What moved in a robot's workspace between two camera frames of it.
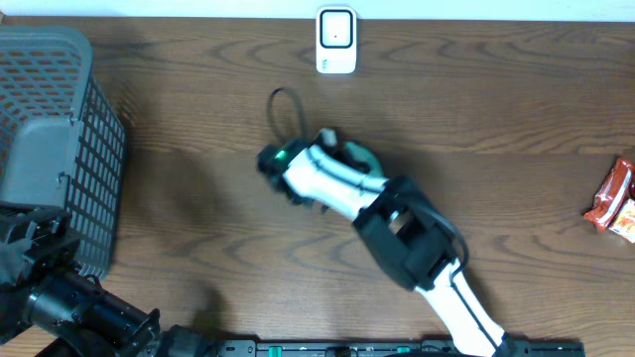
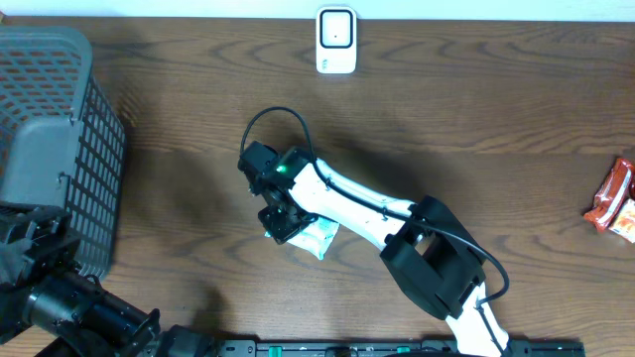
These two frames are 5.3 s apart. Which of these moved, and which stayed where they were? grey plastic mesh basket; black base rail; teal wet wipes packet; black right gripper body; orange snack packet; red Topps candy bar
Moved: black right gripper body; teal wet wipes packet
Stayed: red Topps candy bar; grey plastic mesh basket; black base rail; orange snack packet
